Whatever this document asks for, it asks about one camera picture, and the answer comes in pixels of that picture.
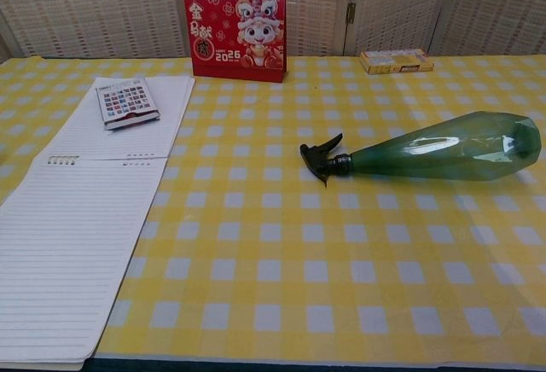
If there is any green plastic spray bottle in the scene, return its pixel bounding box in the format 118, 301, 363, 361
299, 110, 543, 186

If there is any yellow white checkered tablecloth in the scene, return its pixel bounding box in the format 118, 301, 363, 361
0, 54, 546, 367

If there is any red 2026 desk calendar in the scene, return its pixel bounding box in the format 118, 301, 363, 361
183, 0, 288, 84

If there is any flat yellow cardboard box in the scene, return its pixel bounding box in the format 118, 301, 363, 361
358, 49, 435, 75

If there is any small card booklet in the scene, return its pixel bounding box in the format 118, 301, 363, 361
94, 76, 162, 131

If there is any white lined spiral notebook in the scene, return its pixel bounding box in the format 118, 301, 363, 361
0, 75, 196, 371

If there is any beige woven folding screen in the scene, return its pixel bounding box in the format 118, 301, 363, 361
0, 0, 546, 64

